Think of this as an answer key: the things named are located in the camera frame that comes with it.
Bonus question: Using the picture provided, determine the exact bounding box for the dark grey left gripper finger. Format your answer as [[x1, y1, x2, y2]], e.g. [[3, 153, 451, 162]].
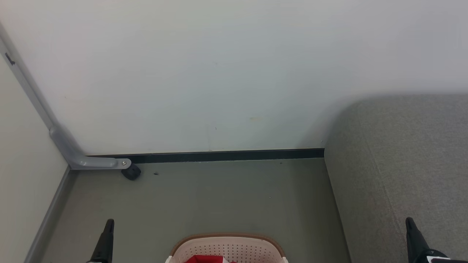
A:
[[88, 218, 115, 263]]

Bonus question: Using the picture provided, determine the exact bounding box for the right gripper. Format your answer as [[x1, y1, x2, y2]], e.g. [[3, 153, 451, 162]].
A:
[[405, 217, 454, 263]]

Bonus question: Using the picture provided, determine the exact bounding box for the grey fabric sofa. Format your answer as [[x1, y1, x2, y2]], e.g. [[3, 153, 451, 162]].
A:
[[324, 94, 468, 263]]

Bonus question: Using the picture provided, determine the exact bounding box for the black caster wheel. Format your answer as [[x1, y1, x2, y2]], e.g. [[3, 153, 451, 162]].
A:
[[121, 164, 141, 181]]

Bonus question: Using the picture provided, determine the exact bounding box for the red cloth garment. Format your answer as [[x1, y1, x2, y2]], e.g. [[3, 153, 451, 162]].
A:
[[184, 255, 236, 263]]

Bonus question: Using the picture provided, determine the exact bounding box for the cream perforated laundry basket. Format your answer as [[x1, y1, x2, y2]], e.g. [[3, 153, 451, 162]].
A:
[[165, 234, 289, 263]]

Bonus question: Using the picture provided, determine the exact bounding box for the dark baseboard strip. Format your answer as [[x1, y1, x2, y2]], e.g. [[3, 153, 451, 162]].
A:
[[88, 148, 325, 164]]

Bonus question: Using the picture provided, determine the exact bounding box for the grey metal frame leg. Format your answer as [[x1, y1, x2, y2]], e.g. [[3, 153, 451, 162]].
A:
[[0, 23, 132, 171]]

